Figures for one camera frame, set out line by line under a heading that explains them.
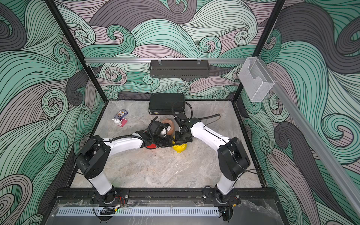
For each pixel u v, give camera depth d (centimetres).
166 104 118
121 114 108
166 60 93
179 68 95
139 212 70
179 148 83
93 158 46
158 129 71
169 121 93
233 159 45
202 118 65
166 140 76
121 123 101
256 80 76
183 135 73
